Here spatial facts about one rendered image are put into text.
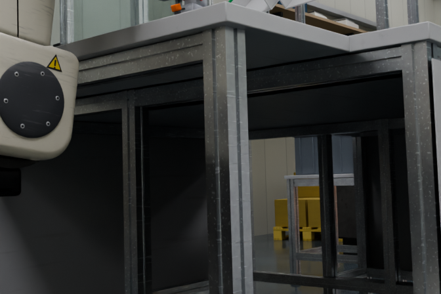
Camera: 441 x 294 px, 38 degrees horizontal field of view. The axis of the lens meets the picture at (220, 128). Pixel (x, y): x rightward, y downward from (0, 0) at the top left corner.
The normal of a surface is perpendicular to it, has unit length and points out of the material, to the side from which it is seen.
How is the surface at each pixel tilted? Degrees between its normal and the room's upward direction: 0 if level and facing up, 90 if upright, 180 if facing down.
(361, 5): 90
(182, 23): 90
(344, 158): 90
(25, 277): 90
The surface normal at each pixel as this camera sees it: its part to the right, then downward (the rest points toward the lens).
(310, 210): -0.46, -0.06
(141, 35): -0.66, -0.04
